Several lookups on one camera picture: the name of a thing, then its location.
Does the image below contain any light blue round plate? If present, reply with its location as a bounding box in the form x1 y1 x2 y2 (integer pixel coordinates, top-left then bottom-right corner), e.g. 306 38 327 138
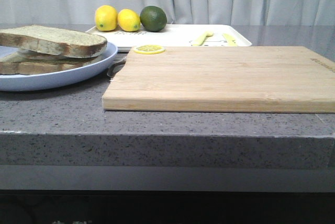
1 42 118 92

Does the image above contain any bread slice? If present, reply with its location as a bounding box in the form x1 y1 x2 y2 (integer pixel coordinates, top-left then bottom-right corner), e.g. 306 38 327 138
0 52 104 76
1 25 107 58

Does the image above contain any fried egg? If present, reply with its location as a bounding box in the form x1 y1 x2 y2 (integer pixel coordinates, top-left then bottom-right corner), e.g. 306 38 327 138
16 49 69 60

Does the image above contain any white rectangular tray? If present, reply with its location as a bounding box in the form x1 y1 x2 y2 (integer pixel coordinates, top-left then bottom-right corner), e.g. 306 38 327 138
87 24 252 52

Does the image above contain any lemon slice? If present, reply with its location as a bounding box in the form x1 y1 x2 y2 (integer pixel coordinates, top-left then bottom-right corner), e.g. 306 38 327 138
133 44 165 54

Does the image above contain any yellow plastic spoon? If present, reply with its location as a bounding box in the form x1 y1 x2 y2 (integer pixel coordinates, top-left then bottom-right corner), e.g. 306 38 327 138
190 31 214 46

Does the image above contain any green lime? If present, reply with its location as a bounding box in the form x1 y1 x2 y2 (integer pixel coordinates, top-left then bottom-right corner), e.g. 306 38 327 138
140 6 167 32

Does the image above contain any yellow plastic knife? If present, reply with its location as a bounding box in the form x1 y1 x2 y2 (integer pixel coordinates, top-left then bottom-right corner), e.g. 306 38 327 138
222 33 238 47

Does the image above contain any right yellow lemon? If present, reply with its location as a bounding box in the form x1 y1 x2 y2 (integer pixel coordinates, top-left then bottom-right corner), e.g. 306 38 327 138
117 9 141 32

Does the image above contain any yellow lemon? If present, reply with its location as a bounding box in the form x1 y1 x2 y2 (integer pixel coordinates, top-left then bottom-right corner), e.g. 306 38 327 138
117 9 141 32
95 5 118 31

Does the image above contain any left yellow lemon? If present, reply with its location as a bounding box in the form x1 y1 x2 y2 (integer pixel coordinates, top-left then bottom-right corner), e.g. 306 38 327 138
95 5 118 31

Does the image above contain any wooden cutting board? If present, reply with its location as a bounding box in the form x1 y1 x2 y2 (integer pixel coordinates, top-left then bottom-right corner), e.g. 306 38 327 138
102 46 334 113

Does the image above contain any metal cutting board handle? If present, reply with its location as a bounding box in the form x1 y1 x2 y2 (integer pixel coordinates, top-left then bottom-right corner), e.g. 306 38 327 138
107 59 126 78

